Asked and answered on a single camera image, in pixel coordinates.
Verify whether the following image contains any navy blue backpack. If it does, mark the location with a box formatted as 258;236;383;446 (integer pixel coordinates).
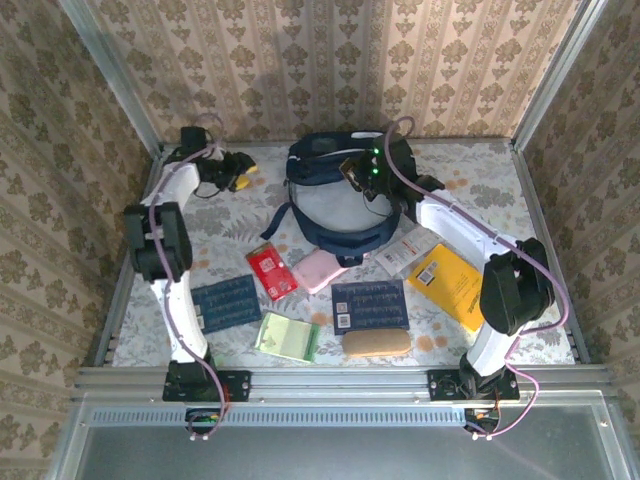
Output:
259;130;416;268

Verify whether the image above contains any white packet with red print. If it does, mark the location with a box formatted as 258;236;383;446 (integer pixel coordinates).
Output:
373;227;440;275

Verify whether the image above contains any red booklet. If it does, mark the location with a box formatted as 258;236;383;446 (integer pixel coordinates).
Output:
244;242;300;302

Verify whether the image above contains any pink pencil case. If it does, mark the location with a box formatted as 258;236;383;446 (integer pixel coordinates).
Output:
291;248;350;295

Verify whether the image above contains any yellow book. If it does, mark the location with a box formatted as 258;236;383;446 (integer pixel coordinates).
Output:
405;243;489;334

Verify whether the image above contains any navy blue notebook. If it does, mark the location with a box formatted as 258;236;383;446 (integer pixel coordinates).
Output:
190;273;263;335
331;279;410;336

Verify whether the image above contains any green notebook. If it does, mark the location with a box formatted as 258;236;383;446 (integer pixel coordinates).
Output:
253;311;321;364

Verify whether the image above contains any floral tablecloth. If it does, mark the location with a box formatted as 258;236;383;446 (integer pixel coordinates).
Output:
112;142;576;369

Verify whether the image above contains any grey metal panel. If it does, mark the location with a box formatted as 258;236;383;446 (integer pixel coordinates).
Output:
47;392;634;480

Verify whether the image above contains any thin aluminium table edge rail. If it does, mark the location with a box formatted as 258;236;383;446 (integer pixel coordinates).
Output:
160;138;516;149

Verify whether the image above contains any aluminium frame post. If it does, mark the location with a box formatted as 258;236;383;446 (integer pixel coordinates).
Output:
58;0;165;157
512;0;609;151

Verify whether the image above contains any aluminium side rail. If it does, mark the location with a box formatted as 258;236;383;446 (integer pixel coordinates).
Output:
94;149;166;366
509;144;591;364

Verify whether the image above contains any long aluminium mounting rail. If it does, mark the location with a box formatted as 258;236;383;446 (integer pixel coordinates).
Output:
74;366;614;401

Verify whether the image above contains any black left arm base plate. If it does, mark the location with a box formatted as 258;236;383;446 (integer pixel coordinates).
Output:
162;368;251;403

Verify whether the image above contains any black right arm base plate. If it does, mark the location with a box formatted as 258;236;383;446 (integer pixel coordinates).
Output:
428;368;521;402

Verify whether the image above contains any slotted grey cable duct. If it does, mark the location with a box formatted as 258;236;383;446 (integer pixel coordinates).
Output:
89;407;469;427

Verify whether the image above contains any green circuit board with wires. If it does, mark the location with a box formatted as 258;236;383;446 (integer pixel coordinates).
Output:
184;407;226;436
463;407;501;435

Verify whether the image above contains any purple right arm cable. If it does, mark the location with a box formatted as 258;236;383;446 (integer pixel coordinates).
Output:
387;115;571;441

